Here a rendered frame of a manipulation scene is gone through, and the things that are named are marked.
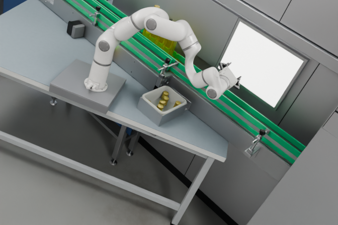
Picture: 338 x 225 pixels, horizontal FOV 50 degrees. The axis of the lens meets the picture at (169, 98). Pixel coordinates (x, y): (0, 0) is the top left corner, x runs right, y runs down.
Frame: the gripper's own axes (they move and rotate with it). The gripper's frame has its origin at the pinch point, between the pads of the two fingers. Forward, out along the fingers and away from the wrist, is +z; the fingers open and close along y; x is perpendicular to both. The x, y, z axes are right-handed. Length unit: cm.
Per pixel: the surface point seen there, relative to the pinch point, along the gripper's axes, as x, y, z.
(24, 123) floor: -150, -52, -30
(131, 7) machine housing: -53, -71, 31
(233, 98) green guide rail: -10.7, 13.2, 0.6
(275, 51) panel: 20.6, 4.0, 10.4
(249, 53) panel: 7.0, -2.0, 12.1
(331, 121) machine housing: 41, 34, -32
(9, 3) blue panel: -140, -140, 19
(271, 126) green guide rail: 1.2, 35.0, -4.2
